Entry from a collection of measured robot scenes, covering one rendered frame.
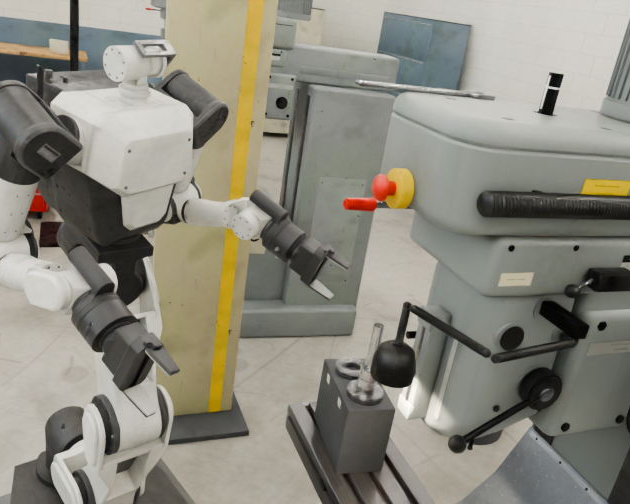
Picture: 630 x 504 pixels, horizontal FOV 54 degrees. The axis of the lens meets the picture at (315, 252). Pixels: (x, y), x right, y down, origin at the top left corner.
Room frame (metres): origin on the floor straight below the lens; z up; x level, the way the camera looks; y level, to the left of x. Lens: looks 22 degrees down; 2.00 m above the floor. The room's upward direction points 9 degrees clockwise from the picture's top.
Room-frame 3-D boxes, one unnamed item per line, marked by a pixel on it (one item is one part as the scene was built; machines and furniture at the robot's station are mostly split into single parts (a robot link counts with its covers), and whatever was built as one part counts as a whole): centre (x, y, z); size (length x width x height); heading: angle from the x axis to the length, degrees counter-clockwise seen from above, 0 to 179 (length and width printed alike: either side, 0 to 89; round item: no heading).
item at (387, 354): (0.88, -0.16, 1.48); 0.07 x 0.07 x 0.06
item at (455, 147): (0.99, -0.33, 1.81); 0.47 x 0.26 x 0.16; 114
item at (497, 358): (0.80, -0.34, 1.58); 0.17 x 0.01 x 0.01; 122
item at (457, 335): (0.81, -0.22, 1.58); 0.17 x 0.01 x 0.01; 42
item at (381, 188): (0.89, -0.09, 1.76); 0.04 x 0.03 x 0.04; 24
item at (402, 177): (0.90, -0.11, 1.76); 0.06 x 0.02 x 0.06; 24
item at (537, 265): (1.00, -0.36, 1.68); 0.34 x 0.24 x 0.10; 114
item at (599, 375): (1.07, -0.50, 1.47); 0.24 x 0.19 x 0.26; 24
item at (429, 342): (0.94, -0.22, 1.45); 0.04 x 0.04 x 0.21; 24
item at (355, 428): (1.31, -0.16, 1.06); 0.22 x 0.12 x 0.20; 17
